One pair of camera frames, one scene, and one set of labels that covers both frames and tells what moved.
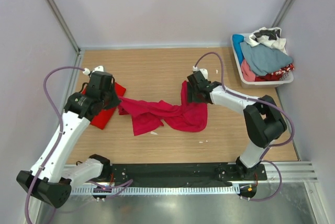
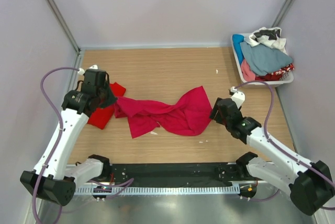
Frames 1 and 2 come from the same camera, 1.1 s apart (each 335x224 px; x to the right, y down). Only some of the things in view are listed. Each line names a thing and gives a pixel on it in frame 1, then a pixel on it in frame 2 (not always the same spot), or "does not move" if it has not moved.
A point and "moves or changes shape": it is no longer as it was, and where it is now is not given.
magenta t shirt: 145,115 moves or changes shape
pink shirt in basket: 248,75 does not move
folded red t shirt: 102,118 does not move
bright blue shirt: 237,38 does not move
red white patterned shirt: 275,76 does not move
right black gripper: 191,97 → 213,112
